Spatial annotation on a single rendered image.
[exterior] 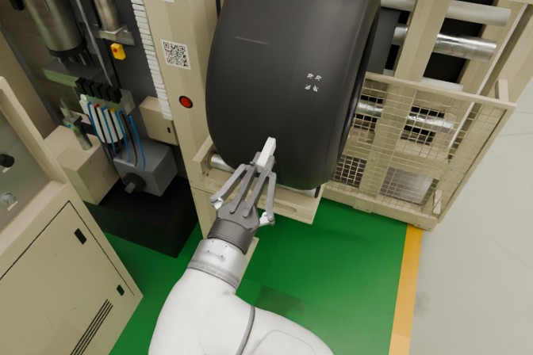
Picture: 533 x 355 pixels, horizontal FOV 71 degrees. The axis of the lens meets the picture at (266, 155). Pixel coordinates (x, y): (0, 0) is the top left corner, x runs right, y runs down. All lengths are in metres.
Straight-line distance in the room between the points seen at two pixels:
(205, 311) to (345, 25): 0.54
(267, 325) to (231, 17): 0.56
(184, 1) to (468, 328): 1.78
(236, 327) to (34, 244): 0.77
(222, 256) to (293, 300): 1.30
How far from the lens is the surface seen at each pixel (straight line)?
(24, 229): 1.21
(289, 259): 1.98
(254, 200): 0.68
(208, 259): 0.62
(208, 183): 1.20
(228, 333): 0.61
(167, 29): 1.01
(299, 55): 0.72
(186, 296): 0.61
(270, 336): 0.62
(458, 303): 2.10
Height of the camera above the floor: 1.78
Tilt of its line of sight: 48 degrees down
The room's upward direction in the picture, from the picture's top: straight up
